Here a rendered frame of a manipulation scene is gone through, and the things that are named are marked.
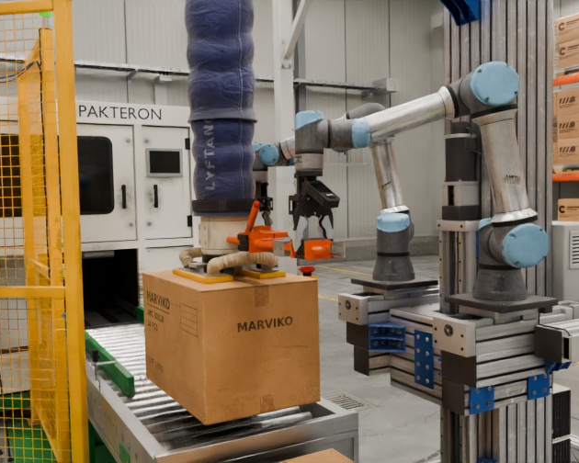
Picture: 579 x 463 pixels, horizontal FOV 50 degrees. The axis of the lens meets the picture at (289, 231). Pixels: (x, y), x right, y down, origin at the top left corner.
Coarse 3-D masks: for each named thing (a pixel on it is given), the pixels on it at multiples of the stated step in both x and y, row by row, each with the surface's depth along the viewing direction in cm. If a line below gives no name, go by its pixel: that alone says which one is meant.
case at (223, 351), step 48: (144, 288) 230; (192, 288) 187; (240, 288) 186; (288, 288) 195; (144, 336) 233; (192, 336) 189; (240, 336) 187; (288, 336) 195; (192, 384) 191; (240, 384) 187; (288, 384) 196
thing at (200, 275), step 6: (174, 270) 222; (180, 270) 217; (186, 270) 214; (192, 270) 212; (198, 270) 212; (204, 270) 204; (180, 276) 216; (186, 276) 210; (192, 276) 204; (198, 276) 200; (204, 276) 198; (210, 276) 198; (216, 276) 199; (222, 276) 199; (228, 276) 198; (204, 282) 194; (210, 282) 195; (216, 282) 196; (222, 282) 197
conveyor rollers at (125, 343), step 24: (96, 336) 366; (120, 336) 364; (120, 360) 310; (144, 360) 307; (144, 384) 270; (144, 408) 236; (168, 408) 238; (288, 408) 234; (168, 432) 212; (192, 432) 214; (216, 432) 211; (240, 432) 213
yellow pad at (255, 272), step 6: (258, 264) 213; (234, 270) 221; (240, 270) 217; (246, 270) 213; (252, 270) 212; (258, 270) 207; (264, 270) 207; (270, 270) 208; (276, 270) 208; (252, 276) 208; (258, 276) 203; (264, 276) 204; (270, 276) 205; (276, 276) 206; (282, 276) 207
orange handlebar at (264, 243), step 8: (280, 232) 229; (232, 240) 202; (256, 240) 187; (264, 240) 181; (272, 240) 181; (264, 248) 181; (272, 248) 177; (288, 248) 168; (312, 248) 157; (320, 248) 157; (328, 248) 158
